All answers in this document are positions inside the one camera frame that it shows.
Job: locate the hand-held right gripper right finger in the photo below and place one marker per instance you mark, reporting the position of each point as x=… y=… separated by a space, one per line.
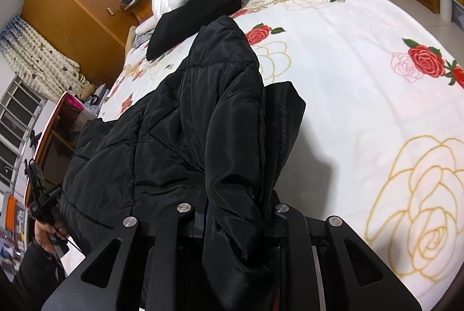
x=295 y=229

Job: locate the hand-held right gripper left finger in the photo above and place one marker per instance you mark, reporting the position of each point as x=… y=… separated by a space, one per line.
x=166 y=235

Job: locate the black puffer jacket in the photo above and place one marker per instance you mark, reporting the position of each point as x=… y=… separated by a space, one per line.
x=163 y=133

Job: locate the person's left forearm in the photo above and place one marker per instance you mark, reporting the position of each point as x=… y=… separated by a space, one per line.
x=36 y=278

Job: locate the person's left hand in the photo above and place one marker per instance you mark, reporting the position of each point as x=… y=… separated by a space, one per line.
x=45 y=238

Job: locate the colourful clutter pile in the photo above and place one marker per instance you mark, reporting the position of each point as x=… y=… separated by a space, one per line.
x=14 y=235

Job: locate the barred window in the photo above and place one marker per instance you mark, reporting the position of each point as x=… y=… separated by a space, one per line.
x=18 y=122

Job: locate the pink bag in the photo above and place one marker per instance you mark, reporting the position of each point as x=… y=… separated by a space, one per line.
x=74 y=108

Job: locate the beige plush toy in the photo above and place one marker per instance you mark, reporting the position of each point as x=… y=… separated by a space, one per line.
x=87 y=91

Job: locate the white floral printed blanket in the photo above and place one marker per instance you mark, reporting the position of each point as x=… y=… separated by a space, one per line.
x=362 y=115

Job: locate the patterned curtain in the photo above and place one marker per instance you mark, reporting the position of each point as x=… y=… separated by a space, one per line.
x=36 y=57

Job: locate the beige rolled mat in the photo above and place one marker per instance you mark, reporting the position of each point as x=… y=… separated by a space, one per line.
x=132 y=39

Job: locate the orange wooden wardrobe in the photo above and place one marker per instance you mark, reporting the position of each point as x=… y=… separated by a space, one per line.
x=72 y=14

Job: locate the black folded garment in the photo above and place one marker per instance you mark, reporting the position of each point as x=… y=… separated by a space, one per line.
x=195 y=6

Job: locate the stack of cardboard boxes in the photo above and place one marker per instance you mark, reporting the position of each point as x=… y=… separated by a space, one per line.
x=453 y=6

